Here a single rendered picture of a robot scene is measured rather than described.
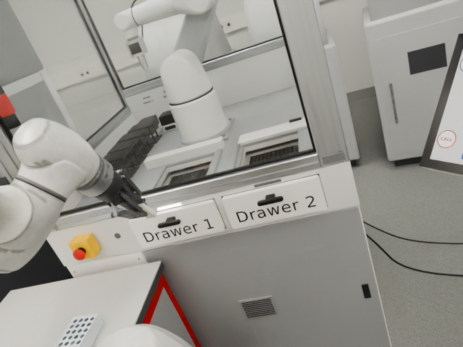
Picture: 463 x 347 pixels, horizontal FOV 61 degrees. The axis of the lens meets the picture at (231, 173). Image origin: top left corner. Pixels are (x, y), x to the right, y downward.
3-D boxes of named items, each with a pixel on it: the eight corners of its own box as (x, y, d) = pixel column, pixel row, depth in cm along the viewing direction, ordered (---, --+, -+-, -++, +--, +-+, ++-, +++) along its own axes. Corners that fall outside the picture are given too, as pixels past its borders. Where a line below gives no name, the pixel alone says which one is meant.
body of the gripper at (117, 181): (111, 193, 85) (134, 208, 93) (114, 160, 89) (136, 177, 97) (83, 200, 87) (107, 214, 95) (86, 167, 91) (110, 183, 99)
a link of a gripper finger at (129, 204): (120, 189, 93) (120, 195, 92) (145, 207, 102) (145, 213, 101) (107, 193, 94) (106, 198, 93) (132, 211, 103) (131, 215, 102)
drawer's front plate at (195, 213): (224, 230, 120) (212, 202, 116) (141, 248, 127) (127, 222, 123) (225, 228, 122) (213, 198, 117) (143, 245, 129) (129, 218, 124)
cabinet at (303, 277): (404, 382, 144) (364, 204, 111) (156, 405, 170) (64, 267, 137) (360, 229, 228) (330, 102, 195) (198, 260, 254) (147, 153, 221)
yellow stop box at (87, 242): (95, 258, 127) (85, 241, 124) (76, 262, 129) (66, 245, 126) (102, 248, 132) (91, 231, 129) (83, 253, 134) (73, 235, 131)
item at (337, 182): (359, 204, 112) (350, 160, 106) (64, 266, 138) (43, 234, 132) (327, 102, 195) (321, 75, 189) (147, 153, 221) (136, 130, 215)
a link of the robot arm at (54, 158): (77, 142, 87) (46, 194, 84) (23, 102, 74) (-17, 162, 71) (111, 153, 82) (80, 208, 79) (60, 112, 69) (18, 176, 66)
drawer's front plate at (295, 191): (327, 209, 112) (319, 177, 108) (232, 229, 119) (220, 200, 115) (327, 206, 114) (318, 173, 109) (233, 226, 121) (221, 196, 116)
